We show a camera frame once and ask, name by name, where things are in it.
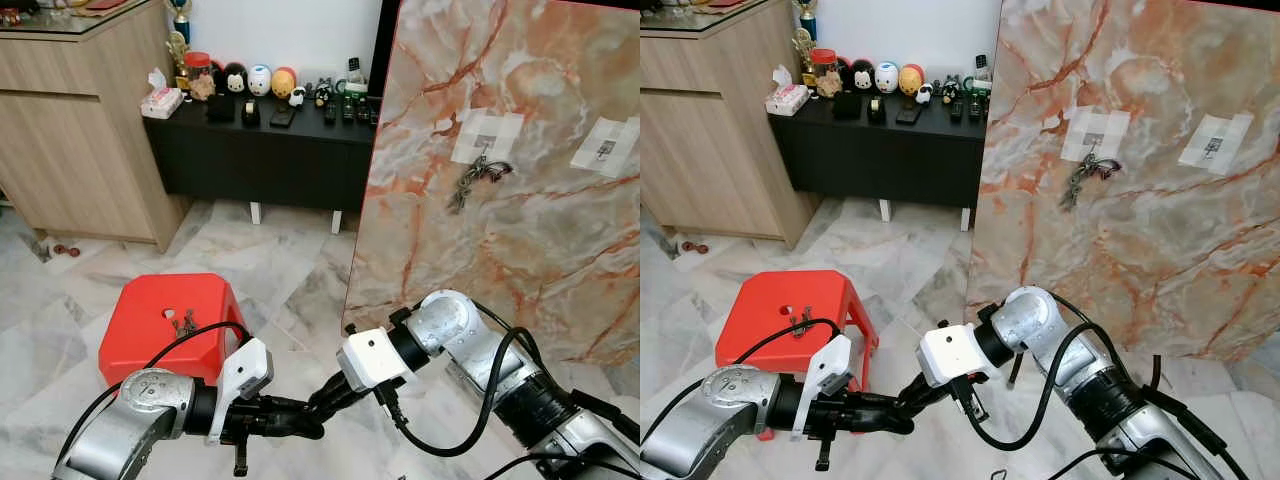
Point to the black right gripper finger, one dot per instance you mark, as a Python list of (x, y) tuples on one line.
[(912, 402), (903, 390), (338, 404), (327, 392)]

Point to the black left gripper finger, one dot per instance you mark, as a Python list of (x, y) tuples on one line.
[(880, 426), (295, 429), (292, 406), (878, 402)]

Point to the plain metal key bunch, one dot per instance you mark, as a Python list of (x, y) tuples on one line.
[(184, 323), (803, 321)]

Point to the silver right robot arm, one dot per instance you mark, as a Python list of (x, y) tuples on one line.
[(1030, 320), (460, 335)]

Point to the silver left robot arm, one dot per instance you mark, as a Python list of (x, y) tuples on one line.
[(140, 412), (720, 410)]

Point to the red plastic stool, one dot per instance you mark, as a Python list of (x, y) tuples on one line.
[(770, 335), (160, 345)]

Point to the small red toy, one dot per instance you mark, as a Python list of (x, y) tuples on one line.
[(696, 248), (66, 250)]

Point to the marble pattern board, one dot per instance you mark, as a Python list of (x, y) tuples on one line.
[(1130, 260), (520, 260)]

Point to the black sideboard with white legs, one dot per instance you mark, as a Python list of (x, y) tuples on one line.
[(260, 160), (880, 160)]

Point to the black flat phone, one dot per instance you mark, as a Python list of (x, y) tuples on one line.
[(910, 113), (283, 116)]

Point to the black yellow small device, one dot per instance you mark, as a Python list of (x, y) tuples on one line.
[(250, 112), (877, 109)]

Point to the black box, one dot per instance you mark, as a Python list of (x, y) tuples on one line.
[(218, 108), (846, 105)]

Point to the small white figure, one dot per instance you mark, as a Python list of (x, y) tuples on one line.
[(925, 94), (297, 97)]

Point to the small black figure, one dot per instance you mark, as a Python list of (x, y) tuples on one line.
[(322, 95), (950, 92)]

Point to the light wooden cabinet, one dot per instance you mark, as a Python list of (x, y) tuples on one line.
[(710, 140), (80, 140)]

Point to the orange yellow egg figure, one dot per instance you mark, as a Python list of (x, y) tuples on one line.
[(911, 79), (284, 82)]

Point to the white egg figure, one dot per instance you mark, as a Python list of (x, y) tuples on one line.
[(259, 80), (887, 77)]

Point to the small brown teddy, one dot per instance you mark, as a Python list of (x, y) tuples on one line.
[(203, 88), (829, 86)]

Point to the bottle with green label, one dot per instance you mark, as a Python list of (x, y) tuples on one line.
[(355, 78), (982, 74)]

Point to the white pink tissue pack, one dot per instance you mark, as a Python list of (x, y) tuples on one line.
[(786, 95), (160, 98)]

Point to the black mouse figure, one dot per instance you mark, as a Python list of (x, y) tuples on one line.
[(862, 75), (235, 78)]

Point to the black television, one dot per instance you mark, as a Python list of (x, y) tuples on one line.
[(383, 45)]

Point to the blue gold trophy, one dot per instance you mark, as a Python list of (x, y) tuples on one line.
[(806, 12), (180, 14)]

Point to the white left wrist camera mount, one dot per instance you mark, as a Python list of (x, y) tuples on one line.
[(248, 372), (832, 372)]

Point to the white taped wall hook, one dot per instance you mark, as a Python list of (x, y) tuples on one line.
[(1110, 122), (500, 125), (1232, 130), (620, 135)]

